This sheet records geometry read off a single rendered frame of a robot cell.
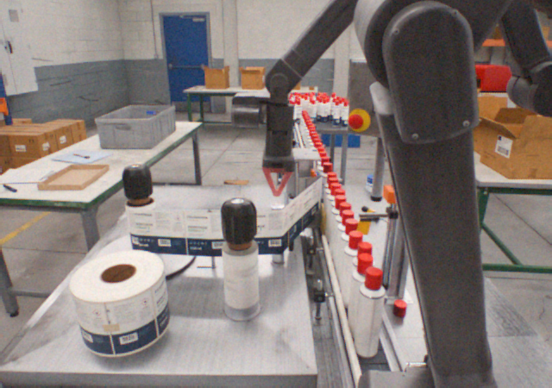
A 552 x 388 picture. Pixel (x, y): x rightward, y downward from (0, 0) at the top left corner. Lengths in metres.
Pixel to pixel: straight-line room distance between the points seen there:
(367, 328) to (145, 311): 0.47
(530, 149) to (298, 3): 6.63
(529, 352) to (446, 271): 0.81
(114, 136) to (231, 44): 5.99
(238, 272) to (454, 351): 0.56
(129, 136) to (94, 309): 2.06
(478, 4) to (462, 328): 0.27
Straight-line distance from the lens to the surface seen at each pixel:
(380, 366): 0.88
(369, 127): 0.97
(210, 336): 0.93
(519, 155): 2.49
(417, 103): 0.21
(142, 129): 2.77
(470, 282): 0.34
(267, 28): 8.48
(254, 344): 0.90
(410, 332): 1.05
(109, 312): 0.86
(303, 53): 0.73
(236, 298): 0.92
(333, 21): 0.73
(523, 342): 1.14
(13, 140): 4.71
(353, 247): 0.91
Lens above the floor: 1.51
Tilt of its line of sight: 20 degrees down
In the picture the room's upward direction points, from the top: straight up
